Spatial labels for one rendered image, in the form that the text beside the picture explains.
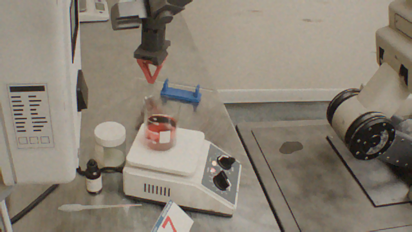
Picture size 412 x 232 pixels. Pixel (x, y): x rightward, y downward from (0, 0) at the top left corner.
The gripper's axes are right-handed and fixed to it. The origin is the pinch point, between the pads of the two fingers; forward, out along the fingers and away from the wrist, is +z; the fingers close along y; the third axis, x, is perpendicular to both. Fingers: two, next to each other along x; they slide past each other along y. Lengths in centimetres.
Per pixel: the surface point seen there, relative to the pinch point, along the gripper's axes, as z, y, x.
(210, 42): 39, -120, -2
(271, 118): 78, -117, 38
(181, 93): 2.2, 0.5, 8.0
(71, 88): -42, 75, 18
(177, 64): 3.1, -16.8, 2.7
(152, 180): -2.9, 37.9, 11.7
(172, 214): 0.3, 41.7, 16.2
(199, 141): -5.5, 28.3, 17.6
